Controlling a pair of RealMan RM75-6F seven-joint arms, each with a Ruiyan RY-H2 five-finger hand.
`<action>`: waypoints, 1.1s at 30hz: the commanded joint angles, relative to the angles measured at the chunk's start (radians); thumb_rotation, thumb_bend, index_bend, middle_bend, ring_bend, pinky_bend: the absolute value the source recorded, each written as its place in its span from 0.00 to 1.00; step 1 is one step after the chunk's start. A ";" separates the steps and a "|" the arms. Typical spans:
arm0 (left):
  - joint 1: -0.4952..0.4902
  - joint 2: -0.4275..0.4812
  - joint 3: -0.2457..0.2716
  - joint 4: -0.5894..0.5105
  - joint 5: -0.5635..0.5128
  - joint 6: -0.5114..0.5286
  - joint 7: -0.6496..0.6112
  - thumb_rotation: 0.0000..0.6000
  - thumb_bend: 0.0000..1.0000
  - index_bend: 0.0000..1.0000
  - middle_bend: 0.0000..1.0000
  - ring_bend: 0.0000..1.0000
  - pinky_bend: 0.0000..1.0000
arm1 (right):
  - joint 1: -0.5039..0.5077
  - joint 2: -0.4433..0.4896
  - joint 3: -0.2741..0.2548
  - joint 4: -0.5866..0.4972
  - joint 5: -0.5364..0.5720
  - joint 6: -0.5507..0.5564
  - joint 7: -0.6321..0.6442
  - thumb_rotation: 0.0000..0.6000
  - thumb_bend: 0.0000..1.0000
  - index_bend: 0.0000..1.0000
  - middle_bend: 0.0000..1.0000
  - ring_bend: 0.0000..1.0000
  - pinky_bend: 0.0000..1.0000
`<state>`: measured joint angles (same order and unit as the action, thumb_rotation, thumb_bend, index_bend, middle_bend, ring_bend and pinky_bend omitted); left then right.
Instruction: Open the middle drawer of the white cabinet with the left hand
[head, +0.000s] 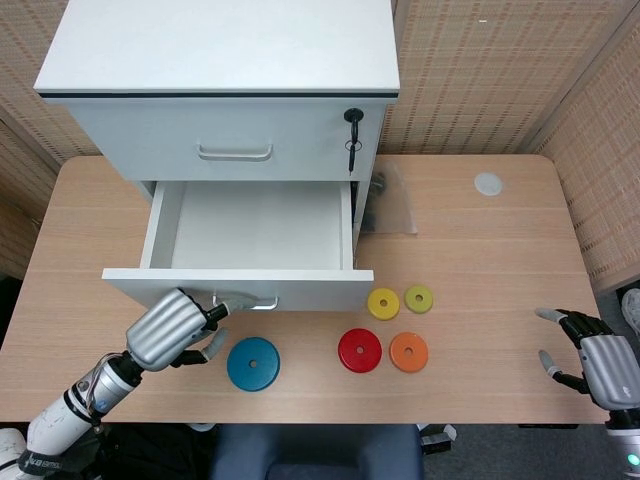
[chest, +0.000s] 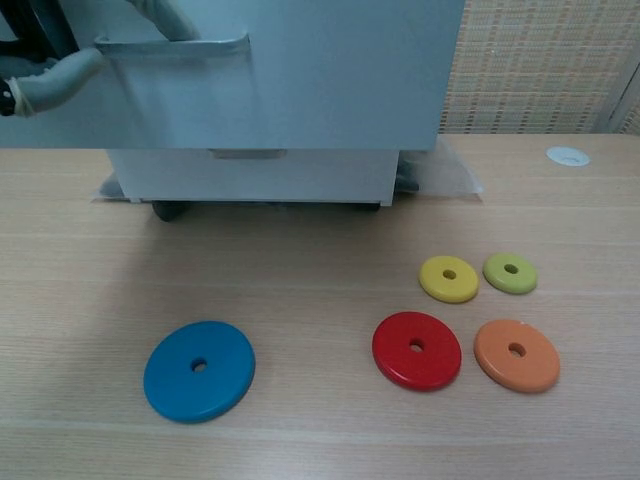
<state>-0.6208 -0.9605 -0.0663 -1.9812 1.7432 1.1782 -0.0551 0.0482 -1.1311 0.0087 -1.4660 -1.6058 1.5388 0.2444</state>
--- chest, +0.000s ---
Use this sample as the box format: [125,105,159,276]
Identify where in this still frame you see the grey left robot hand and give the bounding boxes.
[0,0,203,120]

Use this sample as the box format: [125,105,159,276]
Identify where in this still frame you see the shallow white cabinet drawer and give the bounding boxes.
[0,0,467,152]

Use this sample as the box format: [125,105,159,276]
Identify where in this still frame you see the black caster wheel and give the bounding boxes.
[151,199,190,223]

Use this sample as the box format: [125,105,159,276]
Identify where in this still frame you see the large blue wooden disc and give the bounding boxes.
[142,320,257,425]

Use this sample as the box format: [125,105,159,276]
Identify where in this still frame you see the clear plastic bag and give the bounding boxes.
[91,134,486,204]

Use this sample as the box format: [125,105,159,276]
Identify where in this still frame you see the yellow wooden disc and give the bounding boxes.
[418,255,481,304]

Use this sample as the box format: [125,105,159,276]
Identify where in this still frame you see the red wooden disc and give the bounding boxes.
[371,311,463,393]

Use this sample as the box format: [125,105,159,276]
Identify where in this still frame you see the beige woven partition screen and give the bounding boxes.
[437,0,640,135]

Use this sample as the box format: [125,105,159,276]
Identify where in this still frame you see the small green wooden disc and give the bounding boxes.
[482,252,539,295]

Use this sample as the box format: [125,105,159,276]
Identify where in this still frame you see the orange wooden disc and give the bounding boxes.
[473,319,562,394]

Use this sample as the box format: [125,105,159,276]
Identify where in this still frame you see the white round cable grommet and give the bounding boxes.
[545,146,592,167]

